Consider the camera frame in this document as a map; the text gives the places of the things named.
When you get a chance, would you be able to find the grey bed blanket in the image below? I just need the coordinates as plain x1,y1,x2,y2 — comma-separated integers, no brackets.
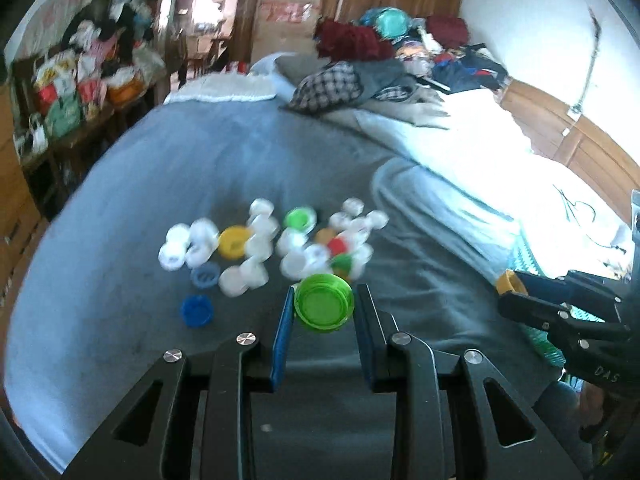
5,95,566,466

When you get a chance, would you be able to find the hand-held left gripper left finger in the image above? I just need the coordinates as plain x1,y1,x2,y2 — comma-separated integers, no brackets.
62,285,296,480

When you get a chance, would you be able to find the black cable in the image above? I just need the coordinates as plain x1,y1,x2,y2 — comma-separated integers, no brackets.
552,185,631,261

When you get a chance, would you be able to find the wooden headboard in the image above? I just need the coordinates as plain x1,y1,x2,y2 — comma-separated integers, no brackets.
500,77,640,226

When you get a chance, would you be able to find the wooden cabinet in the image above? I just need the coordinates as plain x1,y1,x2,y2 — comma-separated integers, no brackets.
0,85,51,311

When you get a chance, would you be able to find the dark grey garment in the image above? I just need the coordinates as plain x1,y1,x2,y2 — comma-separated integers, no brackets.
357,60,418,102

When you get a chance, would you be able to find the wall pipe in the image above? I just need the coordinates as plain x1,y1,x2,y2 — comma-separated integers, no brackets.
572,5,601,118

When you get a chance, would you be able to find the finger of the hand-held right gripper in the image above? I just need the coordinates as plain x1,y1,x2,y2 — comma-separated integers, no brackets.
497,292,632,357
515,270,626,307

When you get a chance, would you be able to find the light blue bottle cap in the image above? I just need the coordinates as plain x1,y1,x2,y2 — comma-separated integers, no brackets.
190,262,221,288

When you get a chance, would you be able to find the pile of colourful clothes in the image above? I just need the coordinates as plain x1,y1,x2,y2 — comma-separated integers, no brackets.
395,35,508,93

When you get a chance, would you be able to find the white fleece blanket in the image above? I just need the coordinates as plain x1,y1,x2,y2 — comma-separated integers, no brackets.
165,72,278,106

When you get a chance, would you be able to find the person's leg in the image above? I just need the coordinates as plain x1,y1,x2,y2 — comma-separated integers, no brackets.
532,380,608,471

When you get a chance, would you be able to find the plaid cloth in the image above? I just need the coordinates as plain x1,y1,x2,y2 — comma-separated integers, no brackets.
290,62,363,111

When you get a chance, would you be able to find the light blue plastic basket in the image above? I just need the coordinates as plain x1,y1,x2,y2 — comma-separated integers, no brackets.
505,240,606,368

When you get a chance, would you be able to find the dark red cloth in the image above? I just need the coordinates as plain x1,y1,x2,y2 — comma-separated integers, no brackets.
425,14,468,46

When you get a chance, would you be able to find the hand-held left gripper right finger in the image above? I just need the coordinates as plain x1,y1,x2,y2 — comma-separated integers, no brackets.
352,284,583,480

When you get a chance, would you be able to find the red clothing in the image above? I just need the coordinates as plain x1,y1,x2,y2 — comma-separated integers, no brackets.
315,19,396,61

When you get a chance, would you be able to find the cardboard box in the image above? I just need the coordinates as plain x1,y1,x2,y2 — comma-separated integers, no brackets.
255,0,326,56

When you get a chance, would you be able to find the large green bottle cap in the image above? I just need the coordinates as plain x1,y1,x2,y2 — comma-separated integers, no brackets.
294,273,356,333

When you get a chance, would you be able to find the teal plastic basin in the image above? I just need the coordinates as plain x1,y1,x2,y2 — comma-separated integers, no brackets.
372,7,413,41

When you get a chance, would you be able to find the pile of mixed bottle caps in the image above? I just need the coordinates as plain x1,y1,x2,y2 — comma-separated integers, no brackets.
157,197,391,298

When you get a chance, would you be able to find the small yellow bottle cap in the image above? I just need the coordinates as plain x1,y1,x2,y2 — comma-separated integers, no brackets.
496,269,531,297

